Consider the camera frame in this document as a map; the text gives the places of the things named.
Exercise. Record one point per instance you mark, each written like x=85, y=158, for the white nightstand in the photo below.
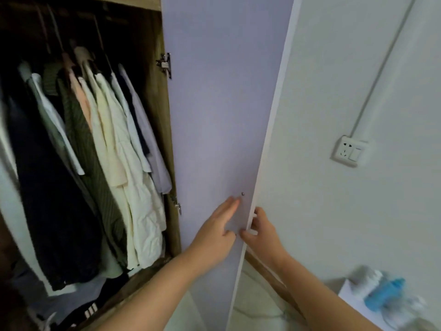
x=355, y=308

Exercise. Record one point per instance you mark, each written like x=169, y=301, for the row of clothes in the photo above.
x=117, y=151

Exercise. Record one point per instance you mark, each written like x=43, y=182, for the blue plastic bottle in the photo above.
x=384, y=293

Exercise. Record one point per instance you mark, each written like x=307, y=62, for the person's right forearm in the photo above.
x=320, y=299

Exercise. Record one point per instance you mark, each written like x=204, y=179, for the person's left forearm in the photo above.
x=155, y=296

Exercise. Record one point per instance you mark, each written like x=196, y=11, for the white plastic bottle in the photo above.
x=365, y=279

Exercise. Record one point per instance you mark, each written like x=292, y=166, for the white wall socket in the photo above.
x=349, y=151

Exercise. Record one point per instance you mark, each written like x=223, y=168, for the clear plastic bottle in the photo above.
x=406, y=310

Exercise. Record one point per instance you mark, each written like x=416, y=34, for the person's right hand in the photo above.
x=265, y=241

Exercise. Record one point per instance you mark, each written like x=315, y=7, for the heap of grey black clothes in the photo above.
x=86, y=306

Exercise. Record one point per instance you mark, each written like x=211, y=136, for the person's left hand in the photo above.
x=213, y=241

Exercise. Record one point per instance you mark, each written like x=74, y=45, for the lilac wardrobe door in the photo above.
x=213, y=99

